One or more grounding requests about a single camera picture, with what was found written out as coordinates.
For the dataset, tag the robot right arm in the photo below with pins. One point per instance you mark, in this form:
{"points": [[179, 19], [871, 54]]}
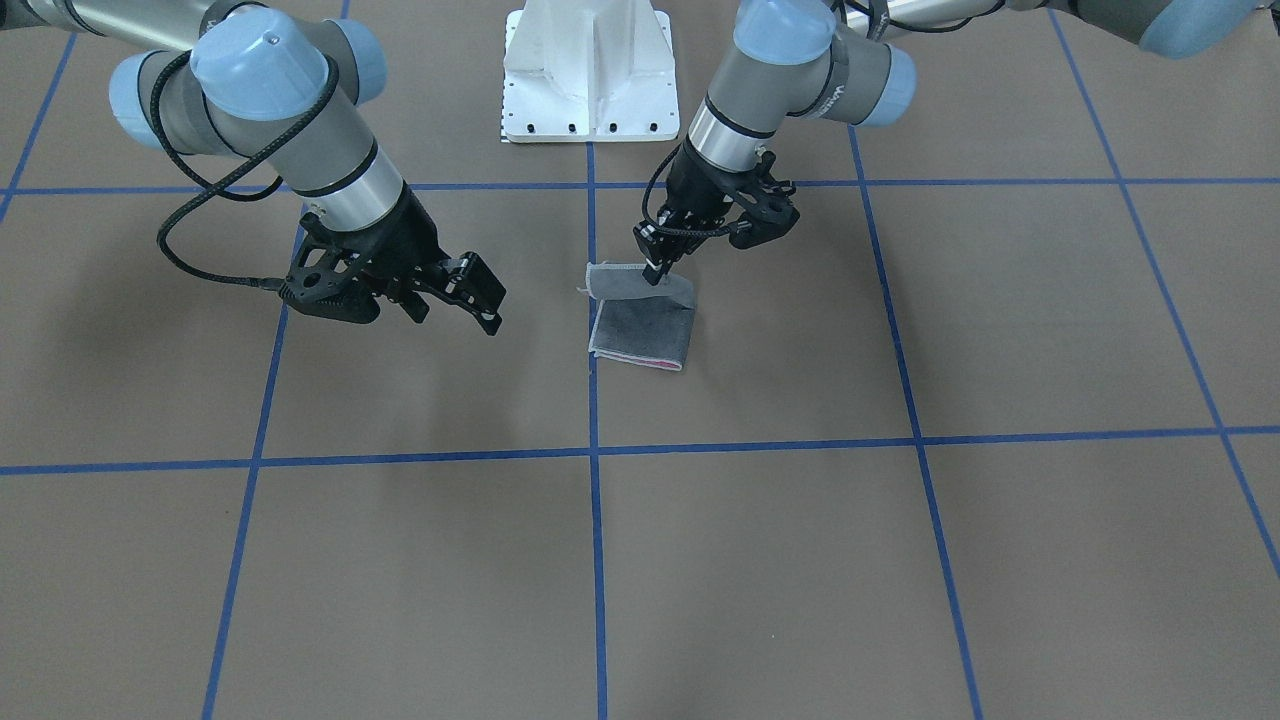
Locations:
{"points": [[224, 87]]}

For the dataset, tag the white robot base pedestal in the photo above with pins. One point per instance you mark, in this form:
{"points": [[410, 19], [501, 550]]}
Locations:
{"points": [[589, 71]]}

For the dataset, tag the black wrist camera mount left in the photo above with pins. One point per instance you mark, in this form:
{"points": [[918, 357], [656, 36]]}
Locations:
{"points": [[767, 203]]}

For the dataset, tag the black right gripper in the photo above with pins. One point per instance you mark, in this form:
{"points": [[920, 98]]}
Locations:
{"points": [[408, 236]]}

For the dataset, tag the pink towel with grey back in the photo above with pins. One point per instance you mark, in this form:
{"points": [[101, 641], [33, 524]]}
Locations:
{"points": [[637, 322]]}

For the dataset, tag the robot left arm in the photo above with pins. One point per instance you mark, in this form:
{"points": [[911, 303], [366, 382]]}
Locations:
{"points": [[786, 59]]}

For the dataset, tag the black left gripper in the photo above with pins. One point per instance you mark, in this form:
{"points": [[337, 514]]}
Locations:
{"points": [[700, 184]]}

